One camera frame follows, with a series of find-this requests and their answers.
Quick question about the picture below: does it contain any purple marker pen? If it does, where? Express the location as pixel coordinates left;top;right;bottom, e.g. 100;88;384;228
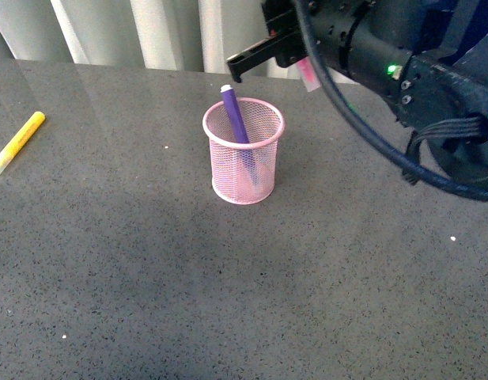
221;85;258;185

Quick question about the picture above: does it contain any grey pleated curtain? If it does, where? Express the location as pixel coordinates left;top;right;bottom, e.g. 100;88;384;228
0;0;359;85

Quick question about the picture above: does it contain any black ribbon cable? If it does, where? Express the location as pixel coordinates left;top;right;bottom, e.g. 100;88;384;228
401;116;488;186

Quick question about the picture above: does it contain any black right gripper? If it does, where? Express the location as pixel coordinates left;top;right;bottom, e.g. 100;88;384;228
226;1;412;83

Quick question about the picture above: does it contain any pink mesh pen cup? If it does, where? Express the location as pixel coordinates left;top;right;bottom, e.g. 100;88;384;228
202;97;285;205

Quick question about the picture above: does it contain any pink marker pen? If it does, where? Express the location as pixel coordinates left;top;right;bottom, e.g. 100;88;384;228
296;57;321;92

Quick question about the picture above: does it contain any dark blue cable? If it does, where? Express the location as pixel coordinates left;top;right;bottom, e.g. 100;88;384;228
292;0;488;203

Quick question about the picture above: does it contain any yellow marker pen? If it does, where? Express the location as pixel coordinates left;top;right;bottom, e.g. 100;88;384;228
0;112;46;175

